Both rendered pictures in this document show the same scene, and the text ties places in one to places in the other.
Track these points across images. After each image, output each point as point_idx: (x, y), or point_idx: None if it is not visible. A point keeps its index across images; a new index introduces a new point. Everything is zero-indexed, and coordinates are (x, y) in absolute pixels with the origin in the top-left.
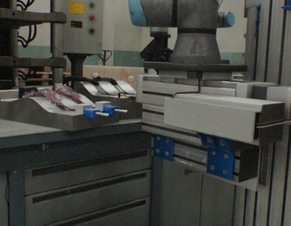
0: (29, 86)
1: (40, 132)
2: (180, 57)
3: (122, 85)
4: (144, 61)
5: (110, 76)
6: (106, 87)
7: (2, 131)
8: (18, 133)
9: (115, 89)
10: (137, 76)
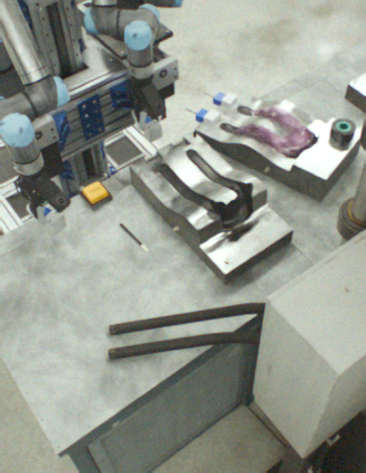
0: (327, 174)
1: (262, 96)
2: None
3: (190, 206)
4: (162, 98)
5: None
6: (215, 188)
7: (294, 96)
8: (277, 90)
9: (201, 194)
10: (176, 58)
